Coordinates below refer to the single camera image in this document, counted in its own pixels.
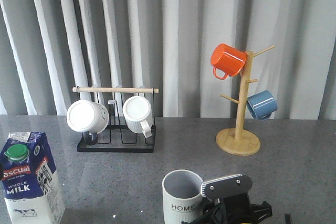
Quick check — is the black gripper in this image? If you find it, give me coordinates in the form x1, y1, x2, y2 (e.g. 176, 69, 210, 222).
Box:
191, 193, 272, 223

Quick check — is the white HOME mug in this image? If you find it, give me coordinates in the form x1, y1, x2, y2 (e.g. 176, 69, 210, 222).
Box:
162, 169, 203, 223

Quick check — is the blue white milk carton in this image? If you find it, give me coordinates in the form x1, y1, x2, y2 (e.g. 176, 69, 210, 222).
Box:
1, 132, 66, 223

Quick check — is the wooden mug tree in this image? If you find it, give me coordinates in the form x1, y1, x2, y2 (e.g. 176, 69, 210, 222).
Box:
216, 45, 275, 156

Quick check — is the blue mug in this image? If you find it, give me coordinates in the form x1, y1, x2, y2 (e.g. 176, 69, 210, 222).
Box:
246, 90, 278, 120

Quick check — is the white ribbed mug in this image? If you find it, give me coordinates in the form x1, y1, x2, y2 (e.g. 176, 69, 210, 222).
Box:
123, 96, 153, 138

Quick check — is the orange mug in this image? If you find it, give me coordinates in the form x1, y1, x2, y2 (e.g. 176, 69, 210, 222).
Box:
211, 44, 247, 80

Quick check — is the white smiley mug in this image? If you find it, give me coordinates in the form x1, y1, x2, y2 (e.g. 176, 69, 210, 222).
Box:
66, 100, 110, 145

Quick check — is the grey pleated curtain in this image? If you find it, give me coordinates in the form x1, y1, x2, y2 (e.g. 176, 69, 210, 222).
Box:
1, 0, 335, 120

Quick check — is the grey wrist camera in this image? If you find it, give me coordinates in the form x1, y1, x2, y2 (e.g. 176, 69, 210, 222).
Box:
200, 174, 253, 200

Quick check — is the black wire mug rack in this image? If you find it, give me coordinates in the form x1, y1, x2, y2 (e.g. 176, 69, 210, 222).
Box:
72, 87, 159, 153

